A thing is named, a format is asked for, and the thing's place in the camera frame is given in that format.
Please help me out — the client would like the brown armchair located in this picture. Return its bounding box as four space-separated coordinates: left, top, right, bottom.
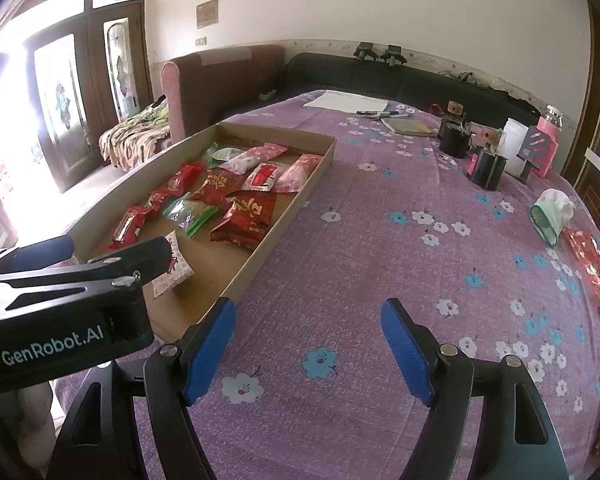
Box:
160 44 286 141

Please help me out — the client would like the shallow cardboard tray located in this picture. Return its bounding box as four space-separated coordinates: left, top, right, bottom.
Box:
72 121 338 341

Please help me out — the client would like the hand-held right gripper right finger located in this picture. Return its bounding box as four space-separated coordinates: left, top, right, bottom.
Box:
381 298 571 480

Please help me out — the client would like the long pink snack packet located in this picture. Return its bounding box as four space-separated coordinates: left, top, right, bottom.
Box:
219 142 288 176

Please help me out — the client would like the wall plaque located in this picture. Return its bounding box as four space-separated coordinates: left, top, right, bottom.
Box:
196 0 220 29

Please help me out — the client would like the large dark red snack packet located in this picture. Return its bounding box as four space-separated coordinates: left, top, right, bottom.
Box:
209 191 280 251

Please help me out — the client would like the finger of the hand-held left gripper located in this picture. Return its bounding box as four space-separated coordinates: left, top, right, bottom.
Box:
0 236 176 328
0 235 76 275

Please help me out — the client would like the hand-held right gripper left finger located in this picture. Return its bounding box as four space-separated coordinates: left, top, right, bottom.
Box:
45 297 237 480

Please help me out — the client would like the pink heart print packet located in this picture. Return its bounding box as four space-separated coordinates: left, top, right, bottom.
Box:
150 230 195 297

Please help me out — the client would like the green striped snack packet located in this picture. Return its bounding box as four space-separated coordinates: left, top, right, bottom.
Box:
162 199 221 238

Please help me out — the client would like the wooden glass door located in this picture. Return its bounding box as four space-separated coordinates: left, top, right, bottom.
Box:
25 0 153 193

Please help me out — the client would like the white packet with red label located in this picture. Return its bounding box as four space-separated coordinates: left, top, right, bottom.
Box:
241 161 291 192

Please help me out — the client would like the purple floral tablecloth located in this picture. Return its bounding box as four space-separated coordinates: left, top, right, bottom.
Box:
55 89 600 480

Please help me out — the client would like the dark dotted stand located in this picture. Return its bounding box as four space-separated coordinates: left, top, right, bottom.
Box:
517 125 553 183

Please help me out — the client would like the long red patterned packet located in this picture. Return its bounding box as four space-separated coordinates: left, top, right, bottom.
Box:
562 227 600 311

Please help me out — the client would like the white paper sheet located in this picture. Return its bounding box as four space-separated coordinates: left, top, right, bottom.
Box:
302 89 388 113

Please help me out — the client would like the patterned blanket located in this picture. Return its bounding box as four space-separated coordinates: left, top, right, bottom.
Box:
99 100 173 173

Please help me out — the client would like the red packet with white print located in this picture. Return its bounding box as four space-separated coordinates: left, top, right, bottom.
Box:
190 170 246 208

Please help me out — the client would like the brown notebook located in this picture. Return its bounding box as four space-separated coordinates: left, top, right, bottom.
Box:
382 117 438 138

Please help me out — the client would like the black cup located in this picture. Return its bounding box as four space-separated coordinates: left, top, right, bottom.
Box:
467 150 508 192
439 115 471 159

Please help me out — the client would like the bright red snack packet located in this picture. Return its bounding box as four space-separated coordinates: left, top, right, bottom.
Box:
166 161 206 196

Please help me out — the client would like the white plastic container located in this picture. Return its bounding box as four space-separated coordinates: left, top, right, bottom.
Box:
497 118 531 178

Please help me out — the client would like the person's left hand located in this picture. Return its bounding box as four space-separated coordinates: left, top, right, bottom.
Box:
19 380 58 463

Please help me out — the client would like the white green tissue pack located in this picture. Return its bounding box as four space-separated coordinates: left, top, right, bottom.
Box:
529 189 577 248

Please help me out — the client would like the small green white packet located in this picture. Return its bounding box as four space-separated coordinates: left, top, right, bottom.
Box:
202 142 243 170

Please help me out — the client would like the black sofa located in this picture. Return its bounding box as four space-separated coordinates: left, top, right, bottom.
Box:
282 52 551 121

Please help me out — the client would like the small red snack packet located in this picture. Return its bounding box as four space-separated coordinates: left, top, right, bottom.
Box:
144 189 173 216

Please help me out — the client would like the pink bottle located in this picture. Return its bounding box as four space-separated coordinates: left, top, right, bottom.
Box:
536 105 566 178

